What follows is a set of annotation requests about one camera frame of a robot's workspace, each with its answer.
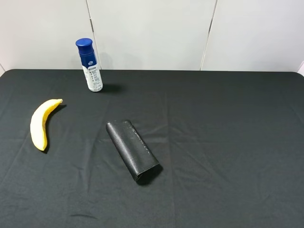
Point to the yellow banana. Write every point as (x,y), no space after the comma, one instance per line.
(38,123)

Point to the black leather case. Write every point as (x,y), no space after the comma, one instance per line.
(138,158)

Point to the black tablecloth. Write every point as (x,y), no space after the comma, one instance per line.
(230,144)

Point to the blue and white bottle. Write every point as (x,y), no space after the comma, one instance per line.
(89,64)

